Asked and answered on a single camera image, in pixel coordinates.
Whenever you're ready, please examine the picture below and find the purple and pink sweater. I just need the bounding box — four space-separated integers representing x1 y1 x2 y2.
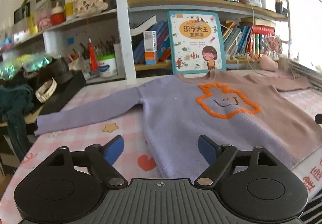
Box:
37 71 321 180

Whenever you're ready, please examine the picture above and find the pink checkered table mat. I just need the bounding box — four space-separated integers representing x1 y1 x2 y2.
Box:
1 70 321 223

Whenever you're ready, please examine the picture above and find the pink plush toy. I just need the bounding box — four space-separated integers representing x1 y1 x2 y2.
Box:
259 55 278 72

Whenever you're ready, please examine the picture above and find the black box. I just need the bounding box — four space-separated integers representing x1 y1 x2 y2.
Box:
25 71 86 124

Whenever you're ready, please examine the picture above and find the cream wrist watch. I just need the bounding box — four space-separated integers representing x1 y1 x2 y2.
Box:
35 77 57 103

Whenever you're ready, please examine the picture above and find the colourful paper stars jar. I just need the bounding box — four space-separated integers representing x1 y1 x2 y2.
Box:
262 35 283 55

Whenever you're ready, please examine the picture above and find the white tub green lid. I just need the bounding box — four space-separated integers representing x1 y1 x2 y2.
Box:
97 54 118 78

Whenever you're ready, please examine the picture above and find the red tassel ornament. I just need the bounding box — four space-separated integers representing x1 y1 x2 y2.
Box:
88 38 98 72

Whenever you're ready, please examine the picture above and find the dark green garment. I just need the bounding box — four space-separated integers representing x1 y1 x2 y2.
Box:
1 84 34 161

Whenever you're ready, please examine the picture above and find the red thick dictionary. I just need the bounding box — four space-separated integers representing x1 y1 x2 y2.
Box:
252 25 275 36

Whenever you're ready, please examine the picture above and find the children's picture book teal border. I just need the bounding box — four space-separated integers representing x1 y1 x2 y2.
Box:
168 10 226 74

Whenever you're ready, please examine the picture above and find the white orange medicine box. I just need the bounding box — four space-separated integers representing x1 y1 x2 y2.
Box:
143 31 158 65

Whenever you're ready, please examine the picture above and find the iridescent green wrapping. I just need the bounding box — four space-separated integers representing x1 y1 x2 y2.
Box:
1 53 53 81

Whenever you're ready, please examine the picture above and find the red round jar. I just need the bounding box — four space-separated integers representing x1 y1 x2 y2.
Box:
51 5 65 25

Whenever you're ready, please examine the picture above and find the white charging cable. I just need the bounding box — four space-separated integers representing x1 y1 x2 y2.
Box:
237 0 256 70

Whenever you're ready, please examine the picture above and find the white bookshelf frame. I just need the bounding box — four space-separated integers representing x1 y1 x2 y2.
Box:
1 0 289 80

